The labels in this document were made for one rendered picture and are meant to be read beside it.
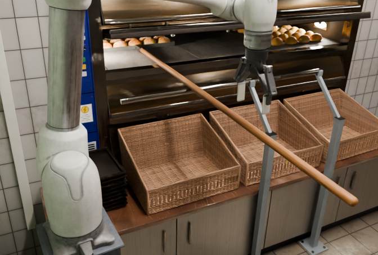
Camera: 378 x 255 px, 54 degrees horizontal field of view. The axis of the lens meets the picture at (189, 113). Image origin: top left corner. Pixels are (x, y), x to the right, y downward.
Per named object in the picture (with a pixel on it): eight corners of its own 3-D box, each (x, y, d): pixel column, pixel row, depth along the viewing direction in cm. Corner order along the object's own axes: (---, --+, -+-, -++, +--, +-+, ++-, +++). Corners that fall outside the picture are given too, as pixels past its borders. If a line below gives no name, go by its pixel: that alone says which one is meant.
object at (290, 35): (229, 29, 313) (229, 23, 311) (275, 26, 332) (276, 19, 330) (274, 47, 263) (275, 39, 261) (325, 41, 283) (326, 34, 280)
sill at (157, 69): (103, 77, 208) (102, 70, 206) (340, 48, 281) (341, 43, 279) (106, 80, 203) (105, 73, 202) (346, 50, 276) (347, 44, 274)
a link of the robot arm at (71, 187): (52, 245, 104) (41, 179, 95) (44, 207, 119) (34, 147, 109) (109, 228, 110) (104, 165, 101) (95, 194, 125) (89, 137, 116)
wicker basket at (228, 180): (118, 168, 226) (115, 128, 214) (199, 149, 249) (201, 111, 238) (146, 217, 186) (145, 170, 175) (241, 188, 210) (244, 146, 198)
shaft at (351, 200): (358, 206, 104) (361, 198, 103) (351, 210, 103) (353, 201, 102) (144, 52, 242) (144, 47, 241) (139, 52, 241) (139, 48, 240)
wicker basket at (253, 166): (205, 148, 251) (207, 111, 239) (273, 133, 273) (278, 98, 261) (244, 188, 211) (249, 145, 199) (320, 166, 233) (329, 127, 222)
